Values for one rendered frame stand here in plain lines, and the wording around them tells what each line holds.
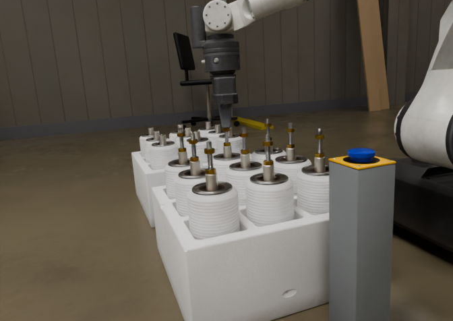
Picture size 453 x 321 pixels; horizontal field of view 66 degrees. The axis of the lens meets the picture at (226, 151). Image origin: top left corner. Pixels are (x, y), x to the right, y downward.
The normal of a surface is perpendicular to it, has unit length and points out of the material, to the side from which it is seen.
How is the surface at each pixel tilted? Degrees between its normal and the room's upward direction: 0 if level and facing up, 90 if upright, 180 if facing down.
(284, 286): 90
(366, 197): 90
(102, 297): 0
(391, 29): 90
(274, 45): 90
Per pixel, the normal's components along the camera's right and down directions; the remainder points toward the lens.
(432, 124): -0.93, -0.18
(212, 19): -0.06, 0.21
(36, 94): 0.30, 0.18
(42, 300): -0.06, -0.98
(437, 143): -0.93, 0.28
